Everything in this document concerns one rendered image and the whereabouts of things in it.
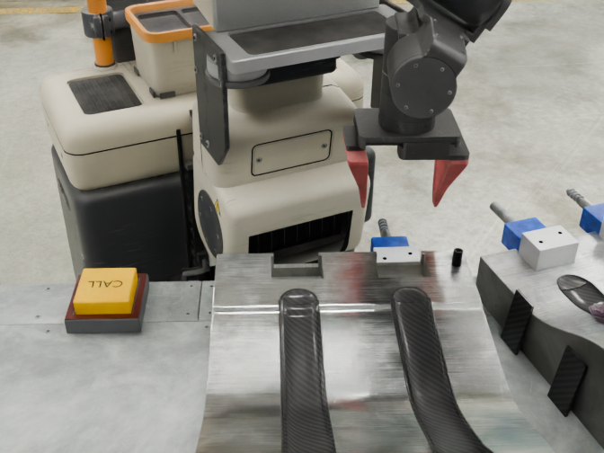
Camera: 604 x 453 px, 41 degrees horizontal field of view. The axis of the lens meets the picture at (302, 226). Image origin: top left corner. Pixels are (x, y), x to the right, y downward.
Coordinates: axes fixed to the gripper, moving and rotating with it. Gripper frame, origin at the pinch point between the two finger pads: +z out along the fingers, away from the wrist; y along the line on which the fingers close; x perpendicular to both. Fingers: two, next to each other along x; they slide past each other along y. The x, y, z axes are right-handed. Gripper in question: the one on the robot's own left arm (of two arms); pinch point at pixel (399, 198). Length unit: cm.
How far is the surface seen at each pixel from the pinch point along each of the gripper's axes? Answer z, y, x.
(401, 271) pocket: 5.8, -0.1, -5.5
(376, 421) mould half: 2.8, -5.8, -28.8
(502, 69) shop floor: 92, 88, 249
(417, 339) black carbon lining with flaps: 4.4, -0.5, -17.6
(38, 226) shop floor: 93, -85, 133
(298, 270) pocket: 5.5, -11.0, -5.5
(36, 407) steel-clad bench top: 12.6, -36.8, -17.2
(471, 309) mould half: 3.7, 5.2, -14.3
